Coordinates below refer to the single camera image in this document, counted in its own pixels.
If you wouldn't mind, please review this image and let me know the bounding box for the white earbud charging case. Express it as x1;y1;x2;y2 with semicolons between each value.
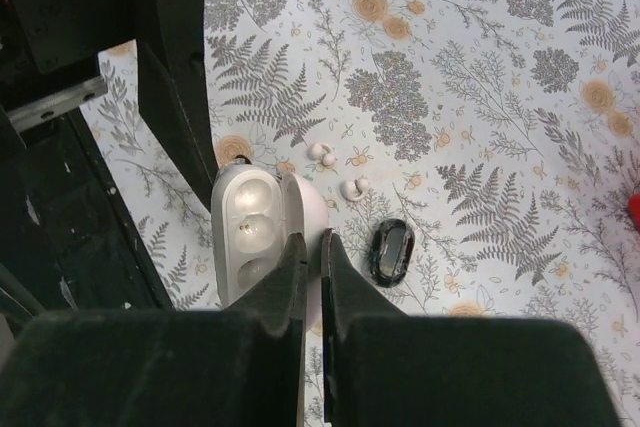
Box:
211;163;329;328

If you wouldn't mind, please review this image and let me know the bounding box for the floral patterned table mat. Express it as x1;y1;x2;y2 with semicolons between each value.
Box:
79;0;640;427

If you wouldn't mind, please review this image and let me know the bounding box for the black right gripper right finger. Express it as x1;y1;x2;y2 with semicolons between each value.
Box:
321;231;620;426

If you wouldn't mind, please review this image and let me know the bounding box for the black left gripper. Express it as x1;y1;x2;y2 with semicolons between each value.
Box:
1;0;218;209

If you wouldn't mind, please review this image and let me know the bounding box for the red plastic basket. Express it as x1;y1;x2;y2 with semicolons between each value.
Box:
626;193;640;232

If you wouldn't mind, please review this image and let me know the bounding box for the black earbud charging case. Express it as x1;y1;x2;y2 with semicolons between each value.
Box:
369;218;415;288

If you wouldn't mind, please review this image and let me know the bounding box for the white earbud with blue light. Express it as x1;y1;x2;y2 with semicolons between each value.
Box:
307;142;336;169

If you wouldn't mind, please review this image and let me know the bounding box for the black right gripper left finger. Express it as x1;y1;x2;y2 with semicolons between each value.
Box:
1;234;308;426

